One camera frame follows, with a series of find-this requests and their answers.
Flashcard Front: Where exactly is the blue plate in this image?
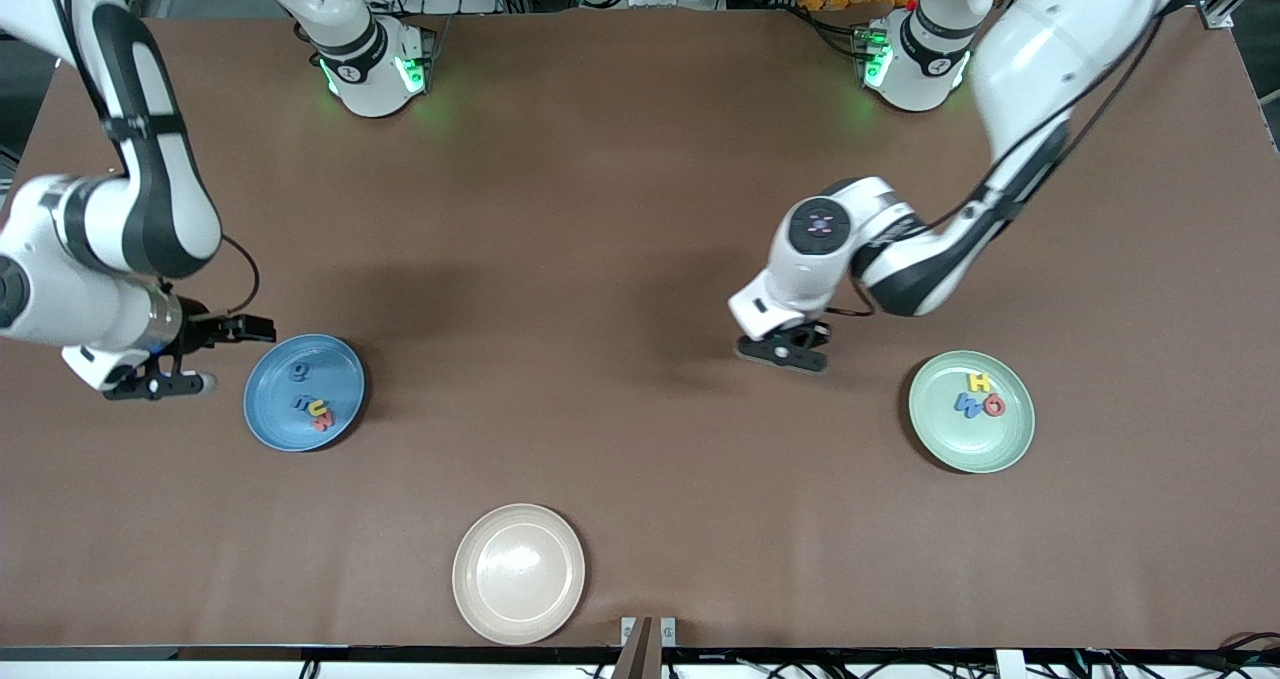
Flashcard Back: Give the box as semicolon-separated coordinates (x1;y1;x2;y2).
243;334;367;453

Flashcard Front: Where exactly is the black cable bundle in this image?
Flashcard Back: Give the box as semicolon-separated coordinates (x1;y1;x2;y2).
1215;631;1280;672

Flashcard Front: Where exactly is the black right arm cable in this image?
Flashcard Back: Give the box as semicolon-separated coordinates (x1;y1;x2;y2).
40;0;261;318

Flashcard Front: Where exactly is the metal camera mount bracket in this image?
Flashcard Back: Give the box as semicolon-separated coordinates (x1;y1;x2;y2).
620;615;678;679

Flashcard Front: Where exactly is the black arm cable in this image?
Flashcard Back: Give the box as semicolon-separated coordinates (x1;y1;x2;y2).
40;0;261;318
825;0;1171;318

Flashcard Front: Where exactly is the grey base connector box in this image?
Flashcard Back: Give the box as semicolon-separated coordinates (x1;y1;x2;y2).
398;25;438;96
852;21;893;90

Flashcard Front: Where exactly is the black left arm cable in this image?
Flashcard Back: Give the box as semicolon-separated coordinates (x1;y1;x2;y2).
825;0;1171;318

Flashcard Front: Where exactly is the beige plate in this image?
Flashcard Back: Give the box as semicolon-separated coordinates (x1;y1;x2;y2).
452;503;587;646

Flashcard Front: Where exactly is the pale green plate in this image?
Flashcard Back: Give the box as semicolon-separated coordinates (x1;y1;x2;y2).
908;350;1036;475

